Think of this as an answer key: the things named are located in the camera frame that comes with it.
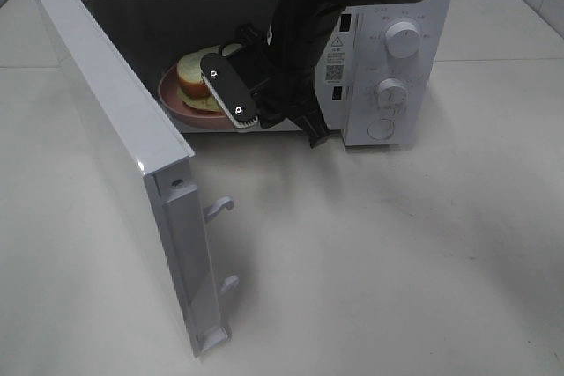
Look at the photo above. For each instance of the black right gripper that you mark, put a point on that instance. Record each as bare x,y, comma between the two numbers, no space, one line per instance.
280,94

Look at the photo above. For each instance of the round door release button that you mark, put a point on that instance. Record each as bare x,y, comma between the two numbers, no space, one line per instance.
381,129

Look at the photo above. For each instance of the white microwave knob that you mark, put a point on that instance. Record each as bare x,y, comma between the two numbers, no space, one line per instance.
391,95
403,38

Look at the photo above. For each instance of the toast sandwich with lettuce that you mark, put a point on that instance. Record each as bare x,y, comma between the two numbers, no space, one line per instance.
193,91

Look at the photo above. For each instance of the pink round plate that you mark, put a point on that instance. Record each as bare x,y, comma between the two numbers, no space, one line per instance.
185,115

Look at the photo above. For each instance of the white microwave door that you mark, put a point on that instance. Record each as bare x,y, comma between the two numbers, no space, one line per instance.
144,162

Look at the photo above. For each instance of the white microwave oven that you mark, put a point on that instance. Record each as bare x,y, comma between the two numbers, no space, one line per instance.
152,35

